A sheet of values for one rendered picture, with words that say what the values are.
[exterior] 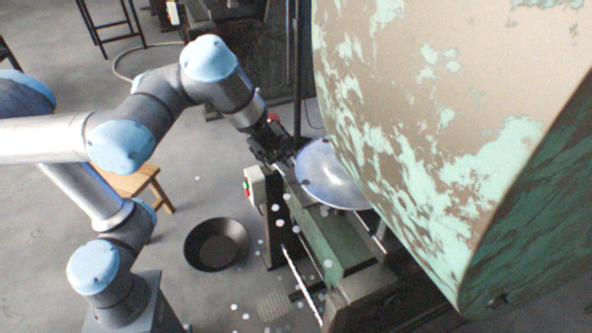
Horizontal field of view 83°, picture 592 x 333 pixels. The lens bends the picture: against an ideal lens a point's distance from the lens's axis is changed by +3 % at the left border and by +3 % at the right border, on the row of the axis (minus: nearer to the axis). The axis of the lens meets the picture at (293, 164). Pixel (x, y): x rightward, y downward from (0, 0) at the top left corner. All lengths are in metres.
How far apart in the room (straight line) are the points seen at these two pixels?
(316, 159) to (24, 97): 0.66
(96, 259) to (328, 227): 0.59
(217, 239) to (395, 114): 1.57
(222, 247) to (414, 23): 1.57
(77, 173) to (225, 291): 0.88
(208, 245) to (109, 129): 1.27
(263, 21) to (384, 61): 2.15
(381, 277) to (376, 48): 0.73
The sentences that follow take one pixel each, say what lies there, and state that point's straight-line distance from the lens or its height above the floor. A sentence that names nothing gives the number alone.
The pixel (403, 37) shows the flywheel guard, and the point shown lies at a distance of 0.18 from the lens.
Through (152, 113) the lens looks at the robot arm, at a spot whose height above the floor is 1.13.
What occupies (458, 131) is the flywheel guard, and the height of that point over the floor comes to 1.31.
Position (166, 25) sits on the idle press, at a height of 0.05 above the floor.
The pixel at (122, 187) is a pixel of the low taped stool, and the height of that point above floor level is 0.33.
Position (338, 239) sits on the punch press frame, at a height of 0.65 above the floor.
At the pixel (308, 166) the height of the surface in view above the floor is 0.78.
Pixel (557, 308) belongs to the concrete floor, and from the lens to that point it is 1.88.
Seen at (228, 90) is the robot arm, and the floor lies 1.13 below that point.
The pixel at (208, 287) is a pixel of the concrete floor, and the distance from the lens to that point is 1.60.
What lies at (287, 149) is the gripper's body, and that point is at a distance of 0.65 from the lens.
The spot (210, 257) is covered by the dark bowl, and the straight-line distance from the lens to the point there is 1.67.
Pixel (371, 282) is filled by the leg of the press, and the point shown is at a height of 0.64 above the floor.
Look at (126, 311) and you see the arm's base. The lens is 1.08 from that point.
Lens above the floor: 1.41
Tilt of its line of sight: 44 degrees down
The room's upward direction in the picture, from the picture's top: straight up
